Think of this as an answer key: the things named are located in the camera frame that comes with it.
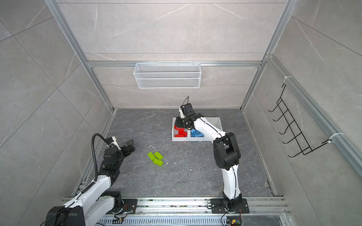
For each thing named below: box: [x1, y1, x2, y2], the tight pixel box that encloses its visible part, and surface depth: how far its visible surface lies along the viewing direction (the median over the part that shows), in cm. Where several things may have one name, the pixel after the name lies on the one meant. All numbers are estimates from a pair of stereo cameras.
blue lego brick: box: [190, 131, 205, 138], surface depth 102 cm
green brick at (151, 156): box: [147, 151, 156, 162], surface depth 93 cm
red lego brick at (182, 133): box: [178, 130, 188, 136], surface depth 103 cm
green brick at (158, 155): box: [153, 151, 164, 160], surface depth 92 cm
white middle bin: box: [187, 129, 208, 142], surface depth 100 cm
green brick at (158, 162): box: [152, 158, 164, 167], surface depth 90 cm
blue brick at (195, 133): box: [190, 128, 205, 138], surface depth 102 cm
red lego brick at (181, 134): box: [174, 131, 188, 138], surface depth 103 cm
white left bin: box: [172, 117, 190, 142], surface depth 100 cm
